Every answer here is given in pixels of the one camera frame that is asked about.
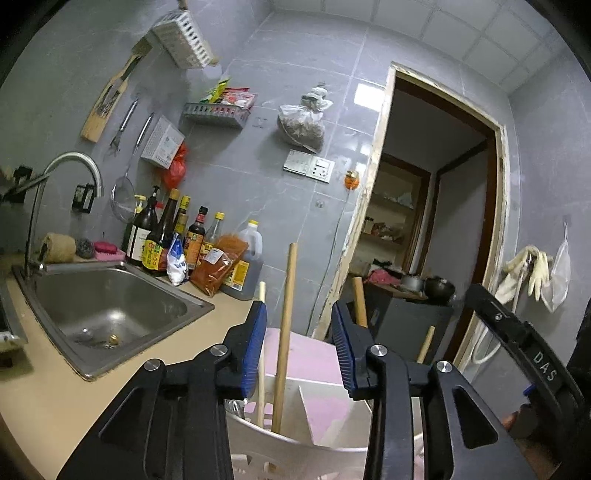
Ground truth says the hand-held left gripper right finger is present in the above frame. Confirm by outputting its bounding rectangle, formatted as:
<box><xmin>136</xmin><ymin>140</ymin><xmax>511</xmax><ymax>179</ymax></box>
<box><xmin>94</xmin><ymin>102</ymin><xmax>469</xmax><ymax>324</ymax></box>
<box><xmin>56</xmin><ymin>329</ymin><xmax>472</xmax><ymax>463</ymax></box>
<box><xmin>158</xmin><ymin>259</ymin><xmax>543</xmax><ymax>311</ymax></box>
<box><xmin>331</xmin><ymin>301</ymin><xmax>539</xmax><ymax>480</ymax></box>

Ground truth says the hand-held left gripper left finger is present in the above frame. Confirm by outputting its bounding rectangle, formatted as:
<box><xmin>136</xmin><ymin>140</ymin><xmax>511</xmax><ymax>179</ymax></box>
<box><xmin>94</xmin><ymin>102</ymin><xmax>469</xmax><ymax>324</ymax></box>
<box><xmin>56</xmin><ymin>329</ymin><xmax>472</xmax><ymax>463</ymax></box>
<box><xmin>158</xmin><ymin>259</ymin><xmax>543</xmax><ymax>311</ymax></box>
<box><xmin>58</xmin><ymin>300</ymin><xmax>269</xmax><ymax>480</ymax></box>

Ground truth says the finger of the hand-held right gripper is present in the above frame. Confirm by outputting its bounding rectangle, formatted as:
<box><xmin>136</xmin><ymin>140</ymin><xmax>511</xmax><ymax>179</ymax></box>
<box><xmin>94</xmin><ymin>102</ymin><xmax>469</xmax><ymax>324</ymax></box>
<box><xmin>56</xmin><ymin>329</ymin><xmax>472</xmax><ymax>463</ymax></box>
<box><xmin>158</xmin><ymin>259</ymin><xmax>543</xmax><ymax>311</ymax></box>
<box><xmin>464</xmin><ymin>283</ymin><xmax>585</xmax><ymax>440</ymax></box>

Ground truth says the white plastic utensil basket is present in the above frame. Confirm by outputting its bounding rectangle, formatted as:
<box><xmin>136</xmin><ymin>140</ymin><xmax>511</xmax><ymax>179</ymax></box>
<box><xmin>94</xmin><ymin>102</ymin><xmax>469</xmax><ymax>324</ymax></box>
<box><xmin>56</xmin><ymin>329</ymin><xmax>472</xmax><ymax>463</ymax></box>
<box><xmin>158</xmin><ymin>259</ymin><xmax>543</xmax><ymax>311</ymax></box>
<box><xmin>224</xmin><ymin>327</ymin><xmax>440</xmax><ymax>480</ymax></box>

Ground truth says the person's right hand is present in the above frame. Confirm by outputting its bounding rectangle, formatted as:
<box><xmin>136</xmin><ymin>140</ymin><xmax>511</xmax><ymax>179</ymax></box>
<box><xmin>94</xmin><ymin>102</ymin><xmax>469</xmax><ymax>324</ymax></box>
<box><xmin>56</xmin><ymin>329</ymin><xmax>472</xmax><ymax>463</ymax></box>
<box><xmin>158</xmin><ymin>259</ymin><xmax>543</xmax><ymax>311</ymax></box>
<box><xmin>501</xmin><ymin>412</ymin><xmax>555</xmax><ymax>464</ymax></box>

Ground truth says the pink table cloth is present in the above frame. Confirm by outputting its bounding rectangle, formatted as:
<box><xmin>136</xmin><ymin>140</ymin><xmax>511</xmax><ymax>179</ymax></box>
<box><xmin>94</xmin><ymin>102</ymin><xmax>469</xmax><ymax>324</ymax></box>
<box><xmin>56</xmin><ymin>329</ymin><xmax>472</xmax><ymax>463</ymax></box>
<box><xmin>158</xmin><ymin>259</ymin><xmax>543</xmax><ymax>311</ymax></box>
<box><xmin>231</xmin><ymin>328</ymin><xmax>426</xmax><ymax>480</ymax></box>

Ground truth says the cream rubber glove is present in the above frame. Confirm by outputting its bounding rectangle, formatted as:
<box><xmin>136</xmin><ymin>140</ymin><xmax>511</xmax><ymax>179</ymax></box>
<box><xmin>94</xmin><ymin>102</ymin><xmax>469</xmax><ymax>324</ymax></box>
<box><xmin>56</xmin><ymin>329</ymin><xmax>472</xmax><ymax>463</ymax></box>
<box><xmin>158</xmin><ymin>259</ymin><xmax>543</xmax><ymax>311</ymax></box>
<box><xmin>526</xmin><ymin>251</ymin><xmax>551</xmax><ymax>301</ymax></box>
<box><xmin>502</xmin><ymin>246</ymin><xmax>539</xmax><ymax>306</ymax></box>

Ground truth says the dark grey cabinet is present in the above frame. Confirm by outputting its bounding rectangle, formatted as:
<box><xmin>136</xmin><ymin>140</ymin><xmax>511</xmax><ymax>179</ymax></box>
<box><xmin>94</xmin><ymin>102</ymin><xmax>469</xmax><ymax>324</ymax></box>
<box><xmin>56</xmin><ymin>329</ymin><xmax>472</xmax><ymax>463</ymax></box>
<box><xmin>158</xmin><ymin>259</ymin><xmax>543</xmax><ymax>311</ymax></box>
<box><xmin>355</xmin><ymin>281</ymin><xmax>456</xmax><ymax>366</ymax></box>

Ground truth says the cooking oil jug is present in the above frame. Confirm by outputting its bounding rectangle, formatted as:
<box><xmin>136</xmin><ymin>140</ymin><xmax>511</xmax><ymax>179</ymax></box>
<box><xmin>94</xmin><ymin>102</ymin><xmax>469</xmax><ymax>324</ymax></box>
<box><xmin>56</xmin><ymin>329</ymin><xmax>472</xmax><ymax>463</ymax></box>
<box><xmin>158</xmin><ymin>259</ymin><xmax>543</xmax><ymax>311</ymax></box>
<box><xmin>220</xmin><ymin>220</ymin><xmax>265</xmax><ymax>301</ymax></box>

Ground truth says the red cloth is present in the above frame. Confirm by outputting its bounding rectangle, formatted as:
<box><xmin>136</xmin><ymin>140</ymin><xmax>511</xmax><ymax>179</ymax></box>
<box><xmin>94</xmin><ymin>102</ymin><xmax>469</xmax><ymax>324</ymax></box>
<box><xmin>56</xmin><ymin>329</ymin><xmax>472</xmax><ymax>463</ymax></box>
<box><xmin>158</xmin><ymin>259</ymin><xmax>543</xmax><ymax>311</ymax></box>
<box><xmin>366</xmin><ymin>268</ymin><xmax>402</xmax><ymax>287</ymax></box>

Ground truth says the dark cooking pot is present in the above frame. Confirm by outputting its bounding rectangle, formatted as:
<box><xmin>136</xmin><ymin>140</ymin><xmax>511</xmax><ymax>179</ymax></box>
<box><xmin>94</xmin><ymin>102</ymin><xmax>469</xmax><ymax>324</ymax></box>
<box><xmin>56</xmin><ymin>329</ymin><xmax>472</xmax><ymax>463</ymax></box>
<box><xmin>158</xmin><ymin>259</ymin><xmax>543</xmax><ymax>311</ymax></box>
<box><xmin>422</xmin><ymin>274</ymin><xmax>457</xmax><ymax>306</ymax></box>

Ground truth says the red spice bag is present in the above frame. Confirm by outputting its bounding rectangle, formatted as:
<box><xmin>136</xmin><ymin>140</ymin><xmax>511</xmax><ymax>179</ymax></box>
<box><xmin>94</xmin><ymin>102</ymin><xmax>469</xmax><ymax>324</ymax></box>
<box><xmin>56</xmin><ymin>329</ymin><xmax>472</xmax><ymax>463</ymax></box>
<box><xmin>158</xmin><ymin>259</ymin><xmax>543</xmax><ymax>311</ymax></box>
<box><xmin>189</xmin><ymin>233</ymin><xmax>250</xmax><ymax>297</ymax></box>

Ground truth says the white salt bag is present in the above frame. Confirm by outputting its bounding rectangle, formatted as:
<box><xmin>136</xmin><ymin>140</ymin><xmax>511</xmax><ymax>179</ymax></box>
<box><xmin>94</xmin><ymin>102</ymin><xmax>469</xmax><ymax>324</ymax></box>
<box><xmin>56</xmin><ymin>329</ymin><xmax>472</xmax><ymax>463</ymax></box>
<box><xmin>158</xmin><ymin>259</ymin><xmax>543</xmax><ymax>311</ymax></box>
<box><xmin>165</xmin><ymin>233</ymin><xmax>191</xmax><ymax>285</ymax></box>

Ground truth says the clear bottle yellow cap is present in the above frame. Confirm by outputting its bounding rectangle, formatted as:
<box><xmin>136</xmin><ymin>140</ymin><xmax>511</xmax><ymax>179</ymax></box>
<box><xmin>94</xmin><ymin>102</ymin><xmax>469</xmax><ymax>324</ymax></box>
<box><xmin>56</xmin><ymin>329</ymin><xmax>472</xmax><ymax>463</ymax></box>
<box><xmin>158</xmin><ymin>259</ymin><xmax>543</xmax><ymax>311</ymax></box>
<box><xmin>202</xmin><ymin>212</ymin><xmax>226</xmax><ymax>260</ymax></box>

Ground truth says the dark bottle red label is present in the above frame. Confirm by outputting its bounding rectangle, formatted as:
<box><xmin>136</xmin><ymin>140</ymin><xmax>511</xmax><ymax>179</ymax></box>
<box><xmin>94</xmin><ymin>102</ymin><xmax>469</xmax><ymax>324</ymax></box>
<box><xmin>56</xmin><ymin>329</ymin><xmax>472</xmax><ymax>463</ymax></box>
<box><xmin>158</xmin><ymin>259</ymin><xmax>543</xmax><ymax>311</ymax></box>
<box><xmin>183</xmin><ymin>206</ymin><xmax>210</xmax><ymax>271</ymax></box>

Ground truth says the soy sauce bottle yellow label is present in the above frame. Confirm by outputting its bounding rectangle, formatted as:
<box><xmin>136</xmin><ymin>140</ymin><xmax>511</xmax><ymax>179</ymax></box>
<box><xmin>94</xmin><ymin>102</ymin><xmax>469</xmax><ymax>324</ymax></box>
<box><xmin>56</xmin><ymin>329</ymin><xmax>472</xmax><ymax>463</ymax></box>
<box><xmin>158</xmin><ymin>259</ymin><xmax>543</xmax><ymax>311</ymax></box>
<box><xmin>141</xmin><ymin>188</ymin><xmax>180</xmax><ymax>277</ymax></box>

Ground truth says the stainless steel sink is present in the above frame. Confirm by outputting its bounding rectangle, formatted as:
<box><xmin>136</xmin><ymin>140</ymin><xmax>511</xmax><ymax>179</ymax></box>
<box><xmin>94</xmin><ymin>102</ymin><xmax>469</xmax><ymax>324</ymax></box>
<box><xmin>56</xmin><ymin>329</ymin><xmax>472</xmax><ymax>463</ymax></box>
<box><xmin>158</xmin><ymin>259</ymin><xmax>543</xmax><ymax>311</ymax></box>
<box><xmin>11</xmin><ymin>260</ymin><xmax>216</xmax><ymax>382</ymax></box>

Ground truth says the wooden shelf unit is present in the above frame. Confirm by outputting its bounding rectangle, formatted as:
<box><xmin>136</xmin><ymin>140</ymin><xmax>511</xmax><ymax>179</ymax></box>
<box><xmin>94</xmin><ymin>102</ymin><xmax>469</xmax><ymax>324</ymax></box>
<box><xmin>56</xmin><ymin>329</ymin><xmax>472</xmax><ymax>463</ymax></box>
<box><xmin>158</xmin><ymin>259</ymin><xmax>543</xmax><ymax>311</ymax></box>
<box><xmin>359</xmin><ymin>152</ymin><xmax>433</xmax><ymax>260</ymax></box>

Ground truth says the slim dark sauce bottle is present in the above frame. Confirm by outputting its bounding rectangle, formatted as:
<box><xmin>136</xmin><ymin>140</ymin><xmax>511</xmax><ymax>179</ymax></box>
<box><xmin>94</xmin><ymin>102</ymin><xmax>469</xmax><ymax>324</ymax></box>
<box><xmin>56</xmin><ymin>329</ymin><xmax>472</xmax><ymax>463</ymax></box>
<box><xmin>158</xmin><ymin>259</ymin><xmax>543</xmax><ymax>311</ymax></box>
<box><xmin>172</xmin><ymin>196</ymin><xmax>191</xmax><ymax>241</ymax></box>

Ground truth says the dark pump bottle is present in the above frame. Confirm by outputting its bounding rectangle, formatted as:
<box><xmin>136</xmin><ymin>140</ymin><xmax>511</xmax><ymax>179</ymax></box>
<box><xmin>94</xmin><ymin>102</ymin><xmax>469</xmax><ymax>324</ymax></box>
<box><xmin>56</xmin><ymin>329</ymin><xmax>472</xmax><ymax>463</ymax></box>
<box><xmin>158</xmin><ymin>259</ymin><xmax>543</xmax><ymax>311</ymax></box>
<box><xmin>125</xmin><ymin>185</ymin><xmax>159</xmax><ymax>268</ymax></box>

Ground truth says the pink soap dish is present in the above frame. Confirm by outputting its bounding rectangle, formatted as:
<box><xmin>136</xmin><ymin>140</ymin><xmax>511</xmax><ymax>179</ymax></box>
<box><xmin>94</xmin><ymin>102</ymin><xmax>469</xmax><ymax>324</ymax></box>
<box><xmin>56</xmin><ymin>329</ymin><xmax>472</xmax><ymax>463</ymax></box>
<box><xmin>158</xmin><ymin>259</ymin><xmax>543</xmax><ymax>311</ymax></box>
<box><xmin>92</xmin><ymin>239</ymin><xmax>128</xmax><ymax>262</ymax></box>

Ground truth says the red plastic bag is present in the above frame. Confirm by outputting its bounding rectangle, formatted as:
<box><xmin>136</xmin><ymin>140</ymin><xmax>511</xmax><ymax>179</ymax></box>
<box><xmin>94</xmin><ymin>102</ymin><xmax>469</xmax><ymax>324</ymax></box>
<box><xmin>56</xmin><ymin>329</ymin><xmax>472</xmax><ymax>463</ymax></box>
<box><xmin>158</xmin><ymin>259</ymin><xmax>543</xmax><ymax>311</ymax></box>
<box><xmin>163</xmin><ymin>143</ymin><xmax>189</xmax><ymax>190</ymax></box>

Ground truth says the metal mesh strainer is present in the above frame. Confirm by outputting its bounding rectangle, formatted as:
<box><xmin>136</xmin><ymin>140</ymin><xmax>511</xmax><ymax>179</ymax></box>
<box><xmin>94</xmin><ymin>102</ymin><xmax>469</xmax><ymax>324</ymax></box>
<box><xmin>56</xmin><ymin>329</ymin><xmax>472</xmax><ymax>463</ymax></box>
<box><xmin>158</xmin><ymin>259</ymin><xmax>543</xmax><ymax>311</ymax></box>
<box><xmin>110</xmin><ymin>112</ymin><xmax>154</xmax><ymax>223</ymax></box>

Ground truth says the brown loofah scrubber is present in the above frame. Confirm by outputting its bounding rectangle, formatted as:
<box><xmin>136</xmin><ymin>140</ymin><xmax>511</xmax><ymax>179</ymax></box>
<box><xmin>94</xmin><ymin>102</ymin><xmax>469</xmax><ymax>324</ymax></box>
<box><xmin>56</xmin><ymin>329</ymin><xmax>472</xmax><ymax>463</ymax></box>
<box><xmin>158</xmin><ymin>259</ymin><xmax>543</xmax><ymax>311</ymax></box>
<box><xmin>39</xmin><ymin>233</ymin><xmax>77</xmax><ymax>264</ymax></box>

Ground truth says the hanging clear plastic bag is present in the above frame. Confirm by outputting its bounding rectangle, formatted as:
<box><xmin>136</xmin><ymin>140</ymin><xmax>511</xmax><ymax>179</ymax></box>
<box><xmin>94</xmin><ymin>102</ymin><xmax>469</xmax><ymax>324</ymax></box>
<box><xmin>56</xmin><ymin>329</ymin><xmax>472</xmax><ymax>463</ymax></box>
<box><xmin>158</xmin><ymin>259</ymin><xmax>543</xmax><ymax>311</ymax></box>
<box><xmin>276</xmin><ymin>82</ymin><xmax>334</xmax><ymax>153</ymax></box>

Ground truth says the black induction cooker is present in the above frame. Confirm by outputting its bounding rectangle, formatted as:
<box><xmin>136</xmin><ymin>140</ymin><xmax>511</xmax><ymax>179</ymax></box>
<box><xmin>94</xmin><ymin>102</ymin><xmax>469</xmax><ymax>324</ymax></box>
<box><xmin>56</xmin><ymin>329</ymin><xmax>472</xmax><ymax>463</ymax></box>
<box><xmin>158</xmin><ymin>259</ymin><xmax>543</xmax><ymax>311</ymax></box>
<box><xmin>0</xmin><ymin>277</ymin><xmax>29</xmax><ymax>368</ymax></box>

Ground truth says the red snack packet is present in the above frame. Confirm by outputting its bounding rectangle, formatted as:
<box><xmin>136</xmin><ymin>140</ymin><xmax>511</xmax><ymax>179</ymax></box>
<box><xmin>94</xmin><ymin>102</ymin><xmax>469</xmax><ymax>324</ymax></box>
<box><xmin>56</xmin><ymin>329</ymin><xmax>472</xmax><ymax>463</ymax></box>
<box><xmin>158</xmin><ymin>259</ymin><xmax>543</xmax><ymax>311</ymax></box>
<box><xmin>220</xmin><ymin>85</ymin><xmax>259</xmax><ymax>111</ymax></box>

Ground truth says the metal peeler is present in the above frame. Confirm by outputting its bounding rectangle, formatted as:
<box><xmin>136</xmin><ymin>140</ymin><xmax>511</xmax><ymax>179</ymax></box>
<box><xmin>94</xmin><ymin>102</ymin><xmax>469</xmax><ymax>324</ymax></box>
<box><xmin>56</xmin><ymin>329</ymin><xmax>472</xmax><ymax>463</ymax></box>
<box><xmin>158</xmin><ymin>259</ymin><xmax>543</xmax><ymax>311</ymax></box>
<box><xmin>108</xmin><ymin>99</ymin><xmax>140</xmax><ymax>156</ymax></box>

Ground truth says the green snack packet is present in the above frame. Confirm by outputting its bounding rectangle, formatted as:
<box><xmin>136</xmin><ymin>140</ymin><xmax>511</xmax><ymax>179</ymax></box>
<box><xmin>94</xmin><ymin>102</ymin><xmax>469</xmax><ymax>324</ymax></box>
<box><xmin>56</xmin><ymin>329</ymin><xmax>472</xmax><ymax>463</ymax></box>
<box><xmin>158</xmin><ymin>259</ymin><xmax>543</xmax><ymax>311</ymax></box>
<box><xmin>200</xmin><ymin>76</ymin><xmax>231</xmax><ymax>105</ymax></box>

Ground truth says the curved metal faucet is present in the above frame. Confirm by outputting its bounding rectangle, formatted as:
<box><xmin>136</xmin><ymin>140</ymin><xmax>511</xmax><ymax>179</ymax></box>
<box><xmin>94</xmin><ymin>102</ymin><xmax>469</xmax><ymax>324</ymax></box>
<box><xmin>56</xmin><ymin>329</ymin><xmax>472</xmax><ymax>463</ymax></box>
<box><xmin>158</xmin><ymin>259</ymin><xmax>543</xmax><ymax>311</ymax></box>
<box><xmin>23</xmin><ymin>151</ymin><xmax>103</xmax><ymax>278</ymax></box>

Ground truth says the bamboo knife holder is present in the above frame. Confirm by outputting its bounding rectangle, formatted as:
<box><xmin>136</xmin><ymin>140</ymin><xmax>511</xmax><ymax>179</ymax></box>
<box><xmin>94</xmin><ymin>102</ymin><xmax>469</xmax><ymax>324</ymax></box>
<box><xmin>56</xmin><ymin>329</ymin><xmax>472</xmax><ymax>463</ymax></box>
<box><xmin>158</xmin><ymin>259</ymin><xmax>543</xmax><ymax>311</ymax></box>
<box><xmin>80</xmin><ymin>36</ymin><xmax>153</xmax><ymax>143</ymax></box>

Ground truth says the white hose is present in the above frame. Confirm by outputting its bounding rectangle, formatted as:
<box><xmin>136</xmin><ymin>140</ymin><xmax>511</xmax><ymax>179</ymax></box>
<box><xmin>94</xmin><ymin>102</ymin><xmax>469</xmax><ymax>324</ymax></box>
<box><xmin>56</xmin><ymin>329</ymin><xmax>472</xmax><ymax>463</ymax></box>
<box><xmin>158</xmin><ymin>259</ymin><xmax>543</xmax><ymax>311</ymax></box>
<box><xmin>470</xmin><ymin>263</ymin><xmax>537</xmax><ymax>366</ymax></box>

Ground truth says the wooden door frame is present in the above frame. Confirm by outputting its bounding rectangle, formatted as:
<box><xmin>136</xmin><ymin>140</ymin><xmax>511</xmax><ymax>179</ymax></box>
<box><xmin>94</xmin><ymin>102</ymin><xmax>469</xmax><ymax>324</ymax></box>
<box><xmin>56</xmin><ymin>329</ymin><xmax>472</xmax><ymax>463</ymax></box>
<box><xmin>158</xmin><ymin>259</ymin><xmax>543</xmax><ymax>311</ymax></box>
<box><xmin>311</xmin><ymin>62</ymin><xmax>511</xmax><ymax>371</ymax></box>

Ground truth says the white wall socket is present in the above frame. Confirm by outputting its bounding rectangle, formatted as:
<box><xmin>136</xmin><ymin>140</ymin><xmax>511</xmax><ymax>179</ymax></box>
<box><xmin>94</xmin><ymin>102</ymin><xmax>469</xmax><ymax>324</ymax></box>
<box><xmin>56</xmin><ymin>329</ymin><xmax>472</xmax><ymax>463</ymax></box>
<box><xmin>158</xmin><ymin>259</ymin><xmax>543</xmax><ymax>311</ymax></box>
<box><xmin>310</xmin><ymin>155</ymin><xmax>336</xmax><ymax>185</ymax></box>

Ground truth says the white wall switch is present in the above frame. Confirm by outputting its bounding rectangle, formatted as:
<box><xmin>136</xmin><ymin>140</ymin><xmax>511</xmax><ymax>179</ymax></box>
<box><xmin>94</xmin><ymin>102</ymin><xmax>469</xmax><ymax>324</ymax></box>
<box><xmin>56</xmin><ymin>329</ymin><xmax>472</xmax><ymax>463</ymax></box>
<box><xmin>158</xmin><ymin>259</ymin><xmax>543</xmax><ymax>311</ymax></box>
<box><xmin>282</xmin><ymin>148</ymin><xmax>316</xmax><ymax>176</ymax></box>

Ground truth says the small white wall basket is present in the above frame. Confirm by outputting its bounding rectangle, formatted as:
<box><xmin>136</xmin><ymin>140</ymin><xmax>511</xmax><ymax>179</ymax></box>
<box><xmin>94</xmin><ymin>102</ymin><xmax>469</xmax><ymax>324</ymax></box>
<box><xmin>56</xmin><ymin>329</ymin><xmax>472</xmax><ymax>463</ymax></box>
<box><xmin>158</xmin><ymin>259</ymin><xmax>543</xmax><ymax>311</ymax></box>
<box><xmin>140</xmin><ymin>115</ymin><xmax>186</xmax><ymax>169</ymax></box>

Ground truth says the grey metal wall rack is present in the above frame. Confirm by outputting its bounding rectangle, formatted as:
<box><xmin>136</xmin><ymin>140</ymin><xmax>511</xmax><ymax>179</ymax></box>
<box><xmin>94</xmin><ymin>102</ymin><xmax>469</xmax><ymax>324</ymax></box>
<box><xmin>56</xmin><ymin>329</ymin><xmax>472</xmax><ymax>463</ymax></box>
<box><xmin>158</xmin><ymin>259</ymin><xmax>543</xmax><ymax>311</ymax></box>
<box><xmin>182</xmin><ymin>102</ymin><xmax>250</xmax><ymax>130</ymax></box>

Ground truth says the white slotted wall basket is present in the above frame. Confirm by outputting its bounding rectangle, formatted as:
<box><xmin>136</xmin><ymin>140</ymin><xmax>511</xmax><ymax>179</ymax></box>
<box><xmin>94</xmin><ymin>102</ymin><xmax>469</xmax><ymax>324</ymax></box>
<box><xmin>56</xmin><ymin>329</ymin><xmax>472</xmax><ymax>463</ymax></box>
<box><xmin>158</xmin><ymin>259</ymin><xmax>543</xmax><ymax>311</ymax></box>
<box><xmin>151</xmin><ymin>10</ymin><xmax>219</xmax><ymax>70</ymax></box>

